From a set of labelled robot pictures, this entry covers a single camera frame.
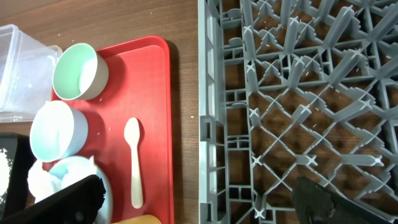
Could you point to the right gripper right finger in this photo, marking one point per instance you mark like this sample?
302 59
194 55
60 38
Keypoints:
315 204

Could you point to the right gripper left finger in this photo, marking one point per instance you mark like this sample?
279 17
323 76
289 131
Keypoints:
78 203

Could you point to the white napkin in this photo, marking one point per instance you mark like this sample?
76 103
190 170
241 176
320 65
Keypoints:
42 184

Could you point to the light blue bowl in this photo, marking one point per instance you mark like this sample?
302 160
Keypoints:
57 131

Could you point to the white rice pile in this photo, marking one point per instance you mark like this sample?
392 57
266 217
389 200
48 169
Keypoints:
3 174

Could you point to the green bowl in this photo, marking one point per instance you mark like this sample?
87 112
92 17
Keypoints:
80 73

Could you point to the grey dishwasher rack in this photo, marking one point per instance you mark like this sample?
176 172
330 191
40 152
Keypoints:
296 88

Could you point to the light blue plate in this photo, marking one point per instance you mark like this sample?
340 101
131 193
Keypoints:
105 213

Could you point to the yellow cup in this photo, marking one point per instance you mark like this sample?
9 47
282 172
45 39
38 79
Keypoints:
143 219

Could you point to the black tray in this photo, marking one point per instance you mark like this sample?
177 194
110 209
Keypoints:
17 152

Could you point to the white plastic spoon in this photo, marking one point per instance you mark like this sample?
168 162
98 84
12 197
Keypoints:
132 136

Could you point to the clear plastic bin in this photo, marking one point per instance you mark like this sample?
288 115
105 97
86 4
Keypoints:
26 74

